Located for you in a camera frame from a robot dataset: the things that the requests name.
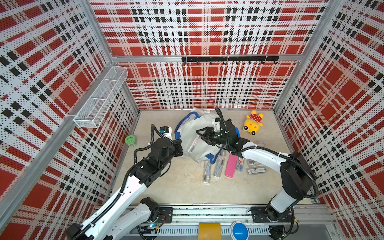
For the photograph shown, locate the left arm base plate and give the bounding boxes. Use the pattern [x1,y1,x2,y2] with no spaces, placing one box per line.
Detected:
[149,207,174,225]

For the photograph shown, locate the white canvas bag blue handles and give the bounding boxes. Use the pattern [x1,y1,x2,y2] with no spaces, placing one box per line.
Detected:
[175,107,240,165]

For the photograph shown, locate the white wire wall basket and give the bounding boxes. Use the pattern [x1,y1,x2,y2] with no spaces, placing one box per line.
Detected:
[74,66,128,129]

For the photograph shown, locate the yellow plush toy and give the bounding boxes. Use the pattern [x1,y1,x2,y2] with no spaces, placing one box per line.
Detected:
[243,110,264,135]

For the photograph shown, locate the yellow block at front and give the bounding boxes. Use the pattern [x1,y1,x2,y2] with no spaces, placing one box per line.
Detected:
[198,223,222,240]

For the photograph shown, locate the black hook rail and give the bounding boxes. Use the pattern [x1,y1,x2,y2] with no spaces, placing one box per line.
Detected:
[181,56,280,64]

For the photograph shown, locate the pink pencil case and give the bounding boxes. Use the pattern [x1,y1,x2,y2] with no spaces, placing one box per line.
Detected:
[225,154,238,178]

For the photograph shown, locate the green tape roll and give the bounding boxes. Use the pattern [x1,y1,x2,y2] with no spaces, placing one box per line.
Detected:
[125,135,137,147]

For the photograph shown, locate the clear case barcode label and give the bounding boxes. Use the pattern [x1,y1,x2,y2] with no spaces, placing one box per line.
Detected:
[247,167,267,176]

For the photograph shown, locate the clear compass case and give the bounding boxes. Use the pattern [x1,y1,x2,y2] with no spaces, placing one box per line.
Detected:
[203,160,212,184]

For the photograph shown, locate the blue round button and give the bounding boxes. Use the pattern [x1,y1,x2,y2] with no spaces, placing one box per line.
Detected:
[230,221,249,240]

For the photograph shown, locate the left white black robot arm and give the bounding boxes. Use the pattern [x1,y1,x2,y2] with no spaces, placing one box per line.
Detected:
[66,125,183,240]

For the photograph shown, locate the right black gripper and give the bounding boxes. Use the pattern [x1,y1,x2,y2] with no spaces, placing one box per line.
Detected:
[195,127,229,147]

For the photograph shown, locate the small clear stationery pack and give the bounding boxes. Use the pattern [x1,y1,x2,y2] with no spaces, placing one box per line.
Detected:
[236,157,244,172]

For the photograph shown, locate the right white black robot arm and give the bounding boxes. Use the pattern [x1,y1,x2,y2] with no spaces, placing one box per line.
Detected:
[196,107,319,222]

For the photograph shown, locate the clear plastic compass set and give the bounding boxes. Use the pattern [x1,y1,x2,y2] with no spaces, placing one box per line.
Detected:
[246,160,263,167]

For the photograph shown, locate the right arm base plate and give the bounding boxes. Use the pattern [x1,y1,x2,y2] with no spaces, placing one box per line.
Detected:
[251,206,293,223]

